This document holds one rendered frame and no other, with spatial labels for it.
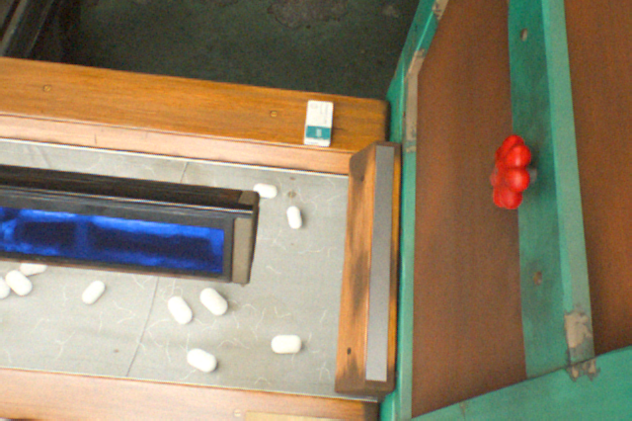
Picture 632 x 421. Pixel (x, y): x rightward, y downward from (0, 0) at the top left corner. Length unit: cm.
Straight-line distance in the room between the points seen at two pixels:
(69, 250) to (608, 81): 40
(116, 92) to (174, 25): 103
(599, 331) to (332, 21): 172
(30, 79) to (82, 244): 49
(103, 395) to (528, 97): 60
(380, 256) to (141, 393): 32
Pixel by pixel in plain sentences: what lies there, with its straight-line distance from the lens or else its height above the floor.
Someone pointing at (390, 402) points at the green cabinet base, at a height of 83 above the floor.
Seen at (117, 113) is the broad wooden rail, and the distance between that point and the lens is 95.
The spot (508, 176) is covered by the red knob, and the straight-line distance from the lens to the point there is 38.
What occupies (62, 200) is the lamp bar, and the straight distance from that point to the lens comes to 52.
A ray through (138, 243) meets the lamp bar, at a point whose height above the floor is 108.
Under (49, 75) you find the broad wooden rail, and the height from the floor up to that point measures 76.
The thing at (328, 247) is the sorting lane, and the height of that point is 74.
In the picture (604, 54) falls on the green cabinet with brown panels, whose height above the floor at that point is 131.
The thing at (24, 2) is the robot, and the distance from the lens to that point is 166.
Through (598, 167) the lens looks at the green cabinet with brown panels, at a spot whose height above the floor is 129.
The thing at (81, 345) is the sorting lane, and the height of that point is 74.
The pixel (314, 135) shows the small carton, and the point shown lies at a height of 78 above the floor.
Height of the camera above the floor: 157
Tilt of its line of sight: 66 degrees down
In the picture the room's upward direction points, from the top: 11 degrees clockwise
